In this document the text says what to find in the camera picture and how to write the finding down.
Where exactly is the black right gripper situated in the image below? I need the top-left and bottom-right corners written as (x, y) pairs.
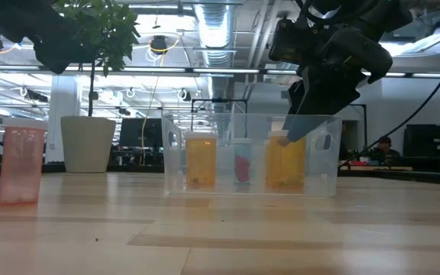
top-left (286, 27), bottom-right (393, 144)

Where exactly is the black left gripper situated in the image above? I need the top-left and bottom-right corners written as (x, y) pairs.
top-left (0, 0), bottom-right (92, 75)

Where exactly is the large orange pill bottle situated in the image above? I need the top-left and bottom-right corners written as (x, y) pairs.
top-left (184, 131), bottom-right (218, 189)
top-left (264, 129), bottom-right (307, 191)

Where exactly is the clear plastic bin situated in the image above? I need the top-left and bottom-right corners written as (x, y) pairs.
top-left (160, 112), bottom-right (343, 198)

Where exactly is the pink pill bottle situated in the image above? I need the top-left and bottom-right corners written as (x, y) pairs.
top-left (0, 117), bottom-right (49, 205)

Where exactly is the ceiling light strip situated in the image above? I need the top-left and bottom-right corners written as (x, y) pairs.
top-left (361, 70), bottom-right (440, 79)
top-left (122, 66), bottom-right (262, 74)
top-left (264, 69), bottom-right (299, 76)

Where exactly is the green leafy plant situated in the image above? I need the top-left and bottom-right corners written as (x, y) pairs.
top-left (51, 0), bottom-right (141, 118)

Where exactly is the white building column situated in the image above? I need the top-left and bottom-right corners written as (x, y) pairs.
top-left (45, 76), bottom-right (83, 164)

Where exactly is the person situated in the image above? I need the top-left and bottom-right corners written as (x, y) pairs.
top-left (368, 135), bottom-right (403, 167)

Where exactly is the black ceiling device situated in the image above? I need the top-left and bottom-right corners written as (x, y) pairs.
top-left (149, 34), bottom-right (170, 54)

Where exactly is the beige plant pot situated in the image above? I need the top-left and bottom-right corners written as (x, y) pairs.
top-left (60, 115), bottom-right (117, 173)

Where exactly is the black background monitor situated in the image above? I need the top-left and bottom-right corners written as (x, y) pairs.
top-left (119, 117), bottom-right (163, 150)

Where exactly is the dark background screen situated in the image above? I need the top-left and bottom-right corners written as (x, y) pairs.
top-left (402, 123), bottom-right (440, 173)

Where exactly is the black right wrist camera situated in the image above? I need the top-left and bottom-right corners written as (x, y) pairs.
top-left (268, 18), bottom-right (312, 64)

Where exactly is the black metal frame stand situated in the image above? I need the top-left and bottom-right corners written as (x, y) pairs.
top-left (190, 98), bottom-right (248, 133)

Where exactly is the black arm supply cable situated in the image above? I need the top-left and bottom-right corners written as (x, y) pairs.
top-left (338, 32), bottom-right (440, 170)

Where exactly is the silver ceiling duct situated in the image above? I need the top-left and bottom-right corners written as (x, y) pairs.
top-left (193, 2), bottom-right (237, 68)

